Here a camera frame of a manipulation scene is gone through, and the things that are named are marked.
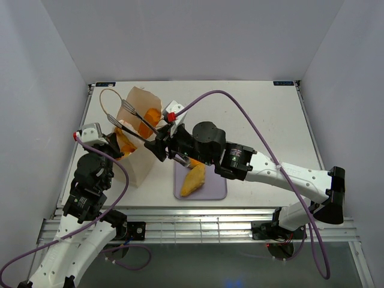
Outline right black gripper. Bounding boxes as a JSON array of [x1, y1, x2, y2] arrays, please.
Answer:
[[143, 120, 214, 167]]

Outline orange glazed twisted bread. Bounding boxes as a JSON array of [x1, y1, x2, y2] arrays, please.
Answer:
[[114, 128, 137, 159]]

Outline metal serving tongs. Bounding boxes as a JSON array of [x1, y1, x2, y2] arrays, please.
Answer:
[[107, 100, 196, 169]]

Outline cream paper bag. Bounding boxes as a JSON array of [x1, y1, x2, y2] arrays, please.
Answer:
[[99, 87, 163, 188]]

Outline long oval orange bread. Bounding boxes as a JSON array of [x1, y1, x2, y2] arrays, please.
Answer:
[[138, 108, 161, 139]]

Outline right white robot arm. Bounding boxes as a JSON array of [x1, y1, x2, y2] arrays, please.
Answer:
[[145, 121, 345, 239]]

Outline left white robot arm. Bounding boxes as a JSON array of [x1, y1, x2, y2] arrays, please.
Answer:
[[19, 128, 127, 287]]

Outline triangular turnover pastry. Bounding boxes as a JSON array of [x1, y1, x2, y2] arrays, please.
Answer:
[[180, 164, 206, 197]]

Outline lilac plastic tray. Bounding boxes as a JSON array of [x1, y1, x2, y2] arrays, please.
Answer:
[[173, 163, 227, 201]]

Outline left table label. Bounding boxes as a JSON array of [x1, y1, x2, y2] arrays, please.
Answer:
[[95, 82, 116, 87]]

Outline table label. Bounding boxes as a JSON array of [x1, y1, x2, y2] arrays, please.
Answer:
[[273, 81, 295, 86], [95, 82, 116, 87]]

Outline left base motor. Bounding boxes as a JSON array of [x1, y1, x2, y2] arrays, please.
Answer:
[[120, 221, 146, 241]]

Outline base motor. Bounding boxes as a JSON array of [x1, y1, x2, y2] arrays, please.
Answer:
[[120, 221, 146, 241], [251, 221, 305, 242]]

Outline right table label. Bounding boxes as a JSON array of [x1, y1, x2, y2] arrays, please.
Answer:
[[273, 81, 295, 86]]

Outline right base motor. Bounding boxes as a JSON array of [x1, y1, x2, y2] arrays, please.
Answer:
[[251, 221, 305, 242]]

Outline sesame ring bread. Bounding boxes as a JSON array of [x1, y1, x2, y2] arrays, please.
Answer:
[[189, 158, 200, 169]]

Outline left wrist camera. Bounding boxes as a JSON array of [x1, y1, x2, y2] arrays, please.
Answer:
[[73, 122, 108, 146]]

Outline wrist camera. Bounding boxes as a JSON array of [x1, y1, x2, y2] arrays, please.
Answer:
[[162, 100, 185, 137], [73, 122, 108, 146]]

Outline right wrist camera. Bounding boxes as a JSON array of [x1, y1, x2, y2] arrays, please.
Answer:
[[162, 100, 185, 137]]

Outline aluminium rail frame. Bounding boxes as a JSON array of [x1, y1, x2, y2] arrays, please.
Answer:
[[37, 208, 360, 244]]

